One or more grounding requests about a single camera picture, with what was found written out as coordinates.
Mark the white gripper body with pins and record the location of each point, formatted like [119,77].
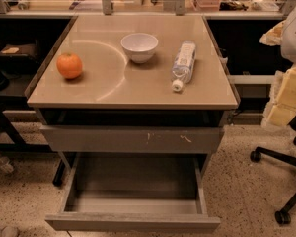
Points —
[295,39]

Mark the grey top drawer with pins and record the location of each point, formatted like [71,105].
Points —
[132,139]

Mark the black table leg frame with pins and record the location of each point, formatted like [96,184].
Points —
[19,144]

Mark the orange fruit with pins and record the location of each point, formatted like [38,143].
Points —
[69,65]

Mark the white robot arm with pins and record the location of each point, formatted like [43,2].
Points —
[284,35]

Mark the grey drawer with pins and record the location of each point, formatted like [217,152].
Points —
[132,139]
[141,193]

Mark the small bottle on floor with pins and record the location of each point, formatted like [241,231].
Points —
[6,165]

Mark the grey drawer cabinet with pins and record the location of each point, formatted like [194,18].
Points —
[115,91]

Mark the clear plastic water bottle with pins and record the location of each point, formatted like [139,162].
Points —
[182,69]

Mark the white ceramic bowl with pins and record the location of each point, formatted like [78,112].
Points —
[139,47]

